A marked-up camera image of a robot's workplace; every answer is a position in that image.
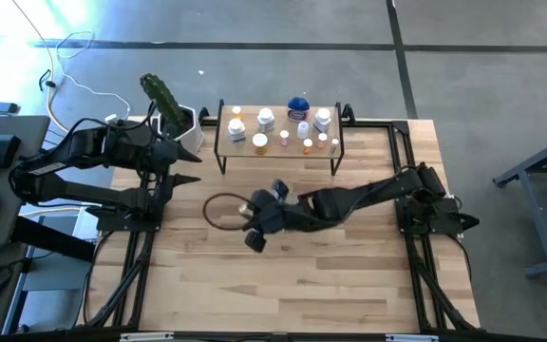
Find white cable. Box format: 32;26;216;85
54;30;132;124

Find large orange bottle white cap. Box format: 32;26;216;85
251;132;269;156

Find green cactus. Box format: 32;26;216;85
139;72;193;137

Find white grey box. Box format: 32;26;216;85
71;202;104;242

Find wooden shelf black frame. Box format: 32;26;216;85
213;98;346;177

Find grey metal stand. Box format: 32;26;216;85
493;128;547;279

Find white plant pot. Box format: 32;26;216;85
158;103;205;155

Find white bottle blue label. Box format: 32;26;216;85
256;106;276;134
312;107;332;134

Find black cable piece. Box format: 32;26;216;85
38;68;59;92

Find white bottle grey label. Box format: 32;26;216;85
227;118;247;143

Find white metal bracket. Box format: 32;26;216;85
386;333;440;342
120;332;175;342

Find yellow cable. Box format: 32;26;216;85
10;0;113;142
19;206;83;219

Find black desk beam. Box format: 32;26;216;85
10;216;97;262

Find grey desk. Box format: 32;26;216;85
0;115;51;251

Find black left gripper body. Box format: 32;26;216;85
130;132;173;191

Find black aluminium station frame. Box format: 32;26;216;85
76;102;481;342

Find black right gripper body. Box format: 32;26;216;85
263;197;306;234

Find blue lidded jar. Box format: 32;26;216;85
286;96;311;124

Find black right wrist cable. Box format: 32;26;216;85
201;191;258;233

